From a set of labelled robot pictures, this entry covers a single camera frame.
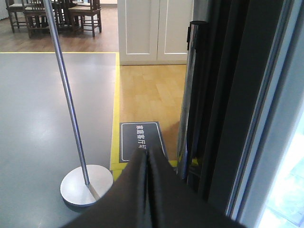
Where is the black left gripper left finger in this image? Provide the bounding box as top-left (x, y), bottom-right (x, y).
top-left (64, 149), bottom-right (152, 228)

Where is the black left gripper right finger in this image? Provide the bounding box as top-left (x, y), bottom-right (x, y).
top-left (147, 148), bottom-right (242, 228)

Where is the silver pole round base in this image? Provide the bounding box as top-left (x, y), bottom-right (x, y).
top-left (44, 0), bottom-right (114, 207)

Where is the dark floor sign sticker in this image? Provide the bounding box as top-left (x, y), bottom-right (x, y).
top-left (119, 122), bottom-right (168, 163)

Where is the white panelled cabinet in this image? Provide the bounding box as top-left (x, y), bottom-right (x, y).
top-left (117, 0), bottom-right (194, 65)

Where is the dark wooden chair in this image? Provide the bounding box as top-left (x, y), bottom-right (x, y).
top-left (21, 0), bottom-right (56, 38)
top-left (5, 0), bottom-right (29, 33)
top-left (68, 0), bottom-right (102, 37)

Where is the chrome stanchion post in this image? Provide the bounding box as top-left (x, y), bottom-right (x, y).
top-left (177, 20), bottom-right (209, 181)

